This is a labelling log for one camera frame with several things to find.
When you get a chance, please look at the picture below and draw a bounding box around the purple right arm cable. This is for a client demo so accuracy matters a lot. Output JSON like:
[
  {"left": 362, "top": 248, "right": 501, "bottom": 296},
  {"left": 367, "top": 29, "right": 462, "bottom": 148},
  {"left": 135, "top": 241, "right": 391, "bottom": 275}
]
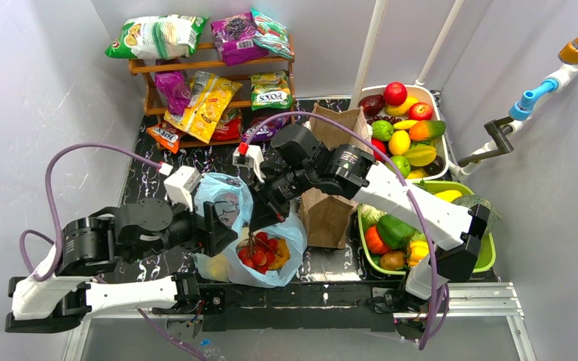
[{"left": 244, "top": 111, "right": 451, "bottom": 351}]

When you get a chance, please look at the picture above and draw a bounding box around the purple snack bag top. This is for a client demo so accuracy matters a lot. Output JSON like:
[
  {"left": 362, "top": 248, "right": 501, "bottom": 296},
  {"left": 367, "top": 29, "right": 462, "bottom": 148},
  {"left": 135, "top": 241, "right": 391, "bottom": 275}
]
[{"left": 211, "top": 12, "right": 269, "bottom": 66}]

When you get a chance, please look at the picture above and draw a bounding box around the white fruit basket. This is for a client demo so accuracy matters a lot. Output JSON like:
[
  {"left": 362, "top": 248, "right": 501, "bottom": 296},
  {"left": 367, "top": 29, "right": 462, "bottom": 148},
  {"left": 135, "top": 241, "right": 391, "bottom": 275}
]
[{"left": 359, "top": 85, "right": 450, "bottom": 183}]

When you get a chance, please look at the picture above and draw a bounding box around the purple snack bag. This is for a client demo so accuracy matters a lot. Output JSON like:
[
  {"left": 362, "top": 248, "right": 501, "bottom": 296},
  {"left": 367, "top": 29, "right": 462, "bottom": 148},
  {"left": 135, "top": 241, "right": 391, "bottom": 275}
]
[
  {"left": 155, "top": 70, "right": 191, "bottom": 115},
  {"left": 211, "top": 12, "right": 269, "bottom": 66}
]

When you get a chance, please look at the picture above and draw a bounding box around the wooden snack shelf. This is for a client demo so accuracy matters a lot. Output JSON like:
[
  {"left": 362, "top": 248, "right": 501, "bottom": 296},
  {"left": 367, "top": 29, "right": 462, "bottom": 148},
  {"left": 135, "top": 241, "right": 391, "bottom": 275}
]
[{"left": 127, "top": 42, "right": 296, "bottom": 123}]

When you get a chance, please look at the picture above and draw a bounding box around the red apple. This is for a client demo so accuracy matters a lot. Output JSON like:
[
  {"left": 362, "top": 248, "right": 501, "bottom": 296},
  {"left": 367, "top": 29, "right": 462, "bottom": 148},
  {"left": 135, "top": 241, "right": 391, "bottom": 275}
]
[
  {"left": 382, "top": 82, "right": 408, "bottom": 107},
  {"left": 408, "top": 102, "right": 434, "bottom": 121}
]

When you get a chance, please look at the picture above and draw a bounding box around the purple snack bag middle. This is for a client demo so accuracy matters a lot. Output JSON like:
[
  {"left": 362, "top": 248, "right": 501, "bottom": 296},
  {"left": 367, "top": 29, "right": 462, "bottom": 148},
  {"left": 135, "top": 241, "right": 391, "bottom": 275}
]
[{"left": 155, "top": 70, "right": 191, "bottom": 115}]

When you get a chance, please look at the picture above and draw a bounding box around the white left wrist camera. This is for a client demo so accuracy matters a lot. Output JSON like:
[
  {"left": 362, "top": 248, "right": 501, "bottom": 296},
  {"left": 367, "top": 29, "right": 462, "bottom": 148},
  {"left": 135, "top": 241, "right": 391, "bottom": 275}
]
[{"left": 158, "top": 162, "right": 202, "bottom": 211}]

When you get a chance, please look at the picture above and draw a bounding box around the white pipe left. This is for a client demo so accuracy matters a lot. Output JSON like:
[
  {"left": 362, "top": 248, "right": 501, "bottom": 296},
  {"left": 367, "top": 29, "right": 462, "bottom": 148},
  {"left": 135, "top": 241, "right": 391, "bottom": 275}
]
[{"left": 350, "top": 0, "right": 388, "bottom": 108}]

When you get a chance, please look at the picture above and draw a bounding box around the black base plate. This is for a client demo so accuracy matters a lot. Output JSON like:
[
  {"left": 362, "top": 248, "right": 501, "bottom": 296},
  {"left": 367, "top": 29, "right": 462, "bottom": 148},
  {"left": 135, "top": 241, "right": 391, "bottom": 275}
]
[{"left": 189, "top": 281, "right": 420, "bottom": 334}]

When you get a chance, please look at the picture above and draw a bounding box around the mango orange green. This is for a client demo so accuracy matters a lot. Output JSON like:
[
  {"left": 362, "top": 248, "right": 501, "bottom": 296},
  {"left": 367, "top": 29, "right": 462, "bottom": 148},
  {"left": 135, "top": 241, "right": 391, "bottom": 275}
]
[{"left": 409, "top": 120, "right": 446, "bottom": 141}]

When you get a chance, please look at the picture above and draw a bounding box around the orange snack bag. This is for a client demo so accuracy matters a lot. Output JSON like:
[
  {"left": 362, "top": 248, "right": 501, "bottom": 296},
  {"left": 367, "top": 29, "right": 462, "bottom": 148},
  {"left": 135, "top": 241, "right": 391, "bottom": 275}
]
[{"left": 146, "top": 122, "right": 184, "bottom": 153}]

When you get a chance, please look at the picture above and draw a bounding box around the green bell pepper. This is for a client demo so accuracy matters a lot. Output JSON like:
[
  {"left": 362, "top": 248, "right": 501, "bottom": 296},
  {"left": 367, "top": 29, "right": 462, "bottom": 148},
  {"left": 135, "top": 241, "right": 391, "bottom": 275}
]
[{"left": 376, "top": 214, "right": 417, "bottom": 250}]

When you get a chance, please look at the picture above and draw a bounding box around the orange tomato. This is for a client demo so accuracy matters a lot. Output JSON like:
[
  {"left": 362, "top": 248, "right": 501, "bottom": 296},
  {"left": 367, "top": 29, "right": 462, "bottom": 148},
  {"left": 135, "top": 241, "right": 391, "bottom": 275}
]
[{"left": 364, "top": 226, "right": 391, "bottom": 256}]

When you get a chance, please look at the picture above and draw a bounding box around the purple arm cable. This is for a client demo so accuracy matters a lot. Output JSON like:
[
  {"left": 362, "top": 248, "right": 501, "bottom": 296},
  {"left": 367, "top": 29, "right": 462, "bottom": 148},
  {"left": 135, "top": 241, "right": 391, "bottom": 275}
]
[
  {"left": 244, "top": 111, "right": 451, "bottom": 351},
  {"left": 18, "top": 143, "right": 173, "bottom": 284}
]

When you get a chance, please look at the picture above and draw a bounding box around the yellow bell pepper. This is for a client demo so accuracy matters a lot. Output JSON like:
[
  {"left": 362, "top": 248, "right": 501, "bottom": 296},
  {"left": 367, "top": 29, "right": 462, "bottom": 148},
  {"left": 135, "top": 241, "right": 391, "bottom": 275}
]
[{"left": 406, "top": 240, "right": 430, "bottom": 268}]

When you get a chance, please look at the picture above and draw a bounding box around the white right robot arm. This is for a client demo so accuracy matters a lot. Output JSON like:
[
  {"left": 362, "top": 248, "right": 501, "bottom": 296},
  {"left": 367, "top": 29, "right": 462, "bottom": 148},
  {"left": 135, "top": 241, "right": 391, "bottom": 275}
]
[{"left": 233, "top": 124, "right": 489, "bottom": 300}]

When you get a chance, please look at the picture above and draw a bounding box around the yellow lemon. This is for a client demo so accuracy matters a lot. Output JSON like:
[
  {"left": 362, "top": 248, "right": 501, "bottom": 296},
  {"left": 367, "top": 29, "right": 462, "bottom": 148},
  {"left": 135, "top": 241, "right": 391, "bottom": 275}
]
[{"left": 384, "top": 96, "right": 418, "bottom": 117}]

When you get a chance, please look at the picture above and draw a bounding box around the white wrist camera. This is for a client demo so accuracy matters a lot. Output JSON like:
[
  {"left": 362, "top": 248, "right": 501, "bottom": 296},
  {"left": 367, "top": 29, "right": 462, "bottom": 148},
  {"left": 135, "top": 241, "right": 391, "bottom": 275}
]
[
  {"left": 232, "top": 142, "right": 265, "bottom": 183},
  {"left": 158, "top": 162, "right": 202, "bottom": 211}
]

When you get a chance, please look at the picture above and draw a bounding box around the white garlic cabbage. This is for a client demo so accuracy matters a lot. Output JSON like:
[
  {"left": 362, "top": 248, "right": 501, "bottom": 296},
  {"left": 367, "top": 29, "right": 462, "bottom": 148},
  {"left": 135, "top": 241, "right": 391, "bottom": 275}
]
[{"left": 359, "top": 205, "right": 386, "bottom": 228}]

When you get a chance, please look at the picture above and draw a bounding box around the dark red plum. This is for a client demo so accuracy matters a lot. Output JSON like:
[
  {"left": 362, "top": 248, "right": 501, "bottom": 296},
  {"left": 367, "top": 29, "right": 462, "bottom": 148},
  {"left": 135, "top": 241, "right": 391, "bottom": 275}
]
[{"left": 358, "top": 94, "right": 385, "bottom": 118}]

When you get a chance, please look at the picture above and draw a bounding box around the red cherry bunch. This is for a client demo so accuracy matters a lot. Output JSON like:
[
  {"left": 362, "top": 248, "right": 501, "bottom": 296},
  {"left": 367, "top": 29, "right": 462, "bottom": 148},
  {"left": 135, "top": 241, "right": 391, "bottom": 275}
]
[{"left": 237, "top": 232, "right": 277, "bottom": 275}]

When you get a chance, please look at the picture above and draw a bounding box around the purple Fox's candy bag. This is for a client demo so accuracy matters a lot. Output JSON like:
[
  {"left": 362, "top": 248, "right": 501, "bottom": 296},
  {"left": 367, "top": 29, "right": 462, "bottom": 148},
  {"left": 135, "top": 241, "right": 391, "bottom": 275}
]
[{"left": 241, "top": 113, "right": 290, "bottom": 143}]

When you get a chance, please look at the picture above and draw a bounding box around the red apple right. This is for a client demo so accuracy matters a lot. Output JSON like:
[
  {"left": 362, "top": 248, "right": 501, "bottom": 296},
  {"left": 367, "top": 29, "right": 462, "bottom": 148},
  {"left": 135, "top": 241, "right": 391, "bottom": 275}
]
[{"left": 408, "top": 102, "right": 434, "bottom": 121}]

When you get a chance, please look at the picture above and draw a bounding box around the brown kiwi potato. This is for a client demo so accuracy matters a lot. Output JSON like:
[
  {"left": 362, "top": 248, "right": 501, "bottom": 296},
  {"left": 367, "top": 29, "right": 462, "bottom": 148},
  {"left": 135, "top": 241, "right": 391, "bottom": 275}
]
[{"left": 379, "top": 250, "right": 407, "bottom": 271}]

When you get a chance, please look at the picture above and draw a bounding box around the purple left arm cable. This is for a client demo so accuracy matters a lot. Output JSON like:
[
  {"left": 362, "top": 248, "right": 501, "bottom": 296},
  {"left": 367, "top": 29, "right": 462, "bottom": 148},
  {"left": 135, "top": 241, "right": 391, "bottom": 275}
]
[{"left": 18, "top": 143, "right": 173, "bottom": 284}]

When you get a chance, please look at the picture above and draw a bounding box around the green white chips bag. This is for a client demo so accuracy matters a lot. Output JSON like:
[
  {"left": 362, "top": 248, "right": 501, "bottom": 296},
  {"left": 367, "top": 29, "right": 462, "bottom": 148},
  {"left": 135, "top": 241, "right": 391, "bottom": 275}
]
[{"left": 105, "top": 14, "right": 208, "bottom": 60}]

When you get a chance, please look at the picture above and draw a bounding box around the green netted melon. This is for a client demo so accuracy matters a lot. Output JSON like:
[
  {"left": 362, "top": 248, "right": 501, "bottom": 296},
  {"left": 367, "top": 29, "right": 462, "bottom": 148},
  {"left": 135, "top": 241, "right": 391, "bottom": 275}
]
[{"left": 451, "top": 194, "right": 502, "bottom": 235}]

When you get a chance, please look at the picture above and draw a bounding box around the brown paper bag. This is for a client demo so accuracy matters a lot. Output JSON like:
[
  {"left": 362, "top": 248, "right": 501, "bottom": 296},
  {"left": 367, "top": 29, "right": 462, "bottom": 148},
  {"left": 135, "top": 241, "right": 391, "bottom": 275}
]
[{"left": 300, "top": 105, "right": 370, "bottom": 249}]

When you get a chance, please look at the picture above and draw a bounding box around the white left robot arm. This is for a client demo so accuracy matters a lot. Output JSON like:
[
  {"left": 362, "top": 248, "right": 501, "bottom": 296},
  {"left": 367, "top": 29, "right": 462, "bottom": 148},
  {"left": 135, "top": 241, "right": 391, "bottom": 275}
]
[{"left": 5, "top": 199, "right": 238, "bottom": 334}]

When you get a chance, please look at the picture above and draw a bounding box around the green red snack bag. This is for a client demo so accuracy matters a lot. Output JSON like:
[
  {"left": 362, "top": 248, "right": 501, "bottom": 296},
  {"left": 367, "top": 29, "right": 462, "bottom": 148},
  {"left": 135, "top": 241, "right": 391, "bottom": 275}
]
[{"left": 251, "top": 8, "right": 293, "bottom": 59}]

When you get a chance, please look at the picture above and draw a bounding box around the light blue plastic grocery bag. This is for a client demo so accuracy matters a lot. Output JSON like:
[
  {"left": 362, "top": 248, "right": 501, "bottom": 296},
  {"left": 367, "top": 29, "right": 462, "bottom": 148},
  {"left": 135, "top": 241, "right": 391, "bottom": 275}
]
[{"left": 193, "top": 172, "right": 307, "bottom": 288}]

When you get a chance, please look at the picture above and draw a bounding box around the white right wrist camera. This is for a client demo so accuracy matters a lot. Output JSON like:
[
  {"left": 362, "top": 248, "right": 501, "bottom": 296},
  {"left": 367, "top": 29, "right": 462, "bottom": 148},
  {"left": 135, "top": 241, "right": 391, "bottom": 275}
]
[{"left": 232, "top": 142, "right": 265, "bottom": 183}]

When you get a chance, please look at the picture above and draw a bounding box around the lime green apple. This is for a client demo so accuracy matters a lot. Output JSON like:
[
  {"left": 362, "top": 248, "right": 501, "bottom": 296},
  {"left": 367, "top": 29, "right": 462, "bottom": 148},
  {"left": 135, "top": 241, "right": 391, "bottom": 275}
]
[{"left": 390, "top": 155, "right": 411, "bottom": 178}]

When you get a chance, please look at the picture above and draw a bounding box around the green Fox's candy bag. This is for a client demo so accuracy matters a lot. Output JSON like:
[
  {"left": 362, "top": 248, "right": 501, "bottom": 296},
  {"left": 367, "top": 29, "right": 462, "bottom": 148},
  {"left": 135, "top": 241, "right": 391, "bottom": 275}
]
[{"left": 249, "top": 70, "right": 294, "bottom": 111}]

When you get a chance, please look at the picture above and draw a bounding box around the red apple top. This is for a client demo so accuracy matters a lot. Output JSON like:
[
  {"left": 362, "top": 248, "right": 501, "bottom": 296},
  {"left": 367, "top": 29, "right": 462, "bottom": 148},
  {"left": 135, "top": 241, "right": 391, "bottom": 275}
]
[{"left": 382, "top": 82, "right": 408, "bottom": 107}]

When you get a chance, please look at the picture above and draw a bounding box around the yellow green starfruit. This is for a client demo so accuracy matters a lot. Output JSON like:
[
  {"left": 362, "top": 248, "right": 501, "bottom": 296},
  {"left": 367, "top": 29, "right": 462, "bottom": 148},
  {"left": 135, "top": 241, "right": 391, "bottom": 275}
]
[{"left": 403, "top": 145, "right": 437, "bottom": 167}]

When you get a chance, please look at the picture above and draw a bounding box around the yellow snack bag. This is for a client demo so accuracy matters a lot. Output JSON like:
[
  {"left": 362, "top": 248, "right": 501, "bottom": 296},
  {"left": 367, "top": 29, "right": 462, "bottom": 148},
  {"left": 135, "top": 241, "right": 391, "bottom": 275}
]
[{"left": 163, "top": 71, "right": 242, "bottom": 144}]

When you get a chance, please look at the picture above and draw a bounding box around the orange food piece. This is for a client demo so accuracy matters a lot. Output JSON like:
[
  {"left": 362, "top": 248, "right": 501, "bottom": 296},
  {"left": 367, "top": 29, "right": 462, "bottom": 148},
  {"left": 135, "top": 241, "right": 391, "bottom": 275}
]
[{"left": 268, "top": 238, "right": 291, "bottom": 270}]

